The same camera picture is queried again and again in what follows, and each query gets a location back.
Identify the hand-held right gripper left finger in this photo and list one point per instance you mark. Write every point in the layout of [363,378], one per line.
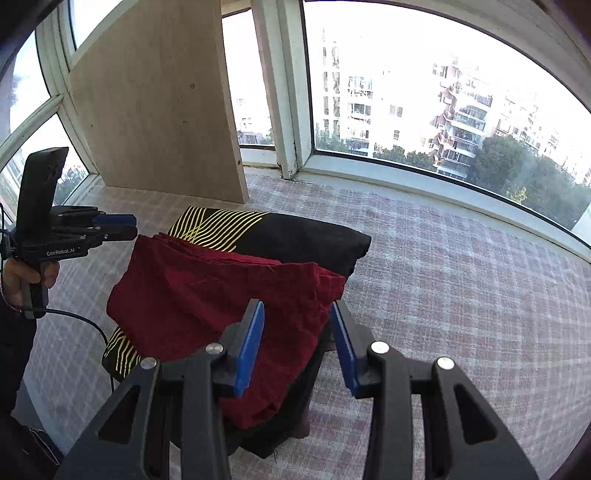
[249,350]

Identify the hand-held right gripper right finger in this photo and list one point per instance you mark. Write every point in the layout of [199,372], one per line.
[345,350]

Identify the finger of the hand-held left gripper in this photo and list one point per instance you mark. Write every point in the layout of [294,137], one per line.
[120,233]
[115,220]

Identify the dark red garment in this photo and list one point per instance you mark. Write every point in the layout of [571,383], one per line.
[207,295]

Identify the person's left forearm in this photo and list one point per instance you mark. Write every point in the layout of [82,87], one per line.
[14,350]

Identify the person's left hand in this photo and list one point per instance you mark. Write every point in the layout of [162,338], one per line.
[13,281]

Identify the dark brown garment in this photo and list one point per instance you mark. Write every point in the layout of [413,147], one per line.
[277,429]

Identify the black yellow striped garment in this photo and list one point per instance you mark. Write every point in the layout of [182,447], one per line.
[300,240]

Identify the light wooden board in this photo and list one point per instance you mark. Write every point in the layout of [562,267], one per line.
[157,101]

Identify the person's black jacket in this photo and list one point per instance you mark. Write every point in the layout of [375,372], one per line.
[23,452]

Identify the large white framed window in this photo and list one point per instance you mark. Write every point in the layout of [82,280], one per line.
[415,92]

